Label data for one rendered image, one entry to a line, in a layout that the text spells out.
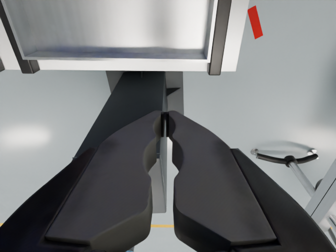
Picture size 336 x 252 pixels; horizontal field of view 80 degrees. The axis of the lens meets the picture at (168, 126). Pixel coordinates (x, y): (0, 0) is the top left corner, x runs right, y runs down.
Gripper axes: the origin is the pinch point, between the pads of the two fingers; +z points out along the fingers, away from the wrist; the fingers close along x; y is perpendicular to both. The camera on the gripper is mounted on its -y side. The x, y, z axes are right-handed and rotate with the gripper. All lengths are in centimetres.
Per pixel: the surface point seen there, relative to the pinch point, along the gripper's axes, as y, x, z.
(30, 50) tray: 0.8, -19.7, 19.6
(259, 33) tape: 11, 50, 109
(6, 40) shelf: -0.2, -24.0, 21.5
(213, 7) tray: -4.7, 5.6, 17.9
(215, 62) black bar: 2.2, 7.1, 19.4
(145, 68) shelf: 3.9, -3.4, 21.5
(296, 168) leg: 92, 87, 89
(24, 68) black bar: 3.4, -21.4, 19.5
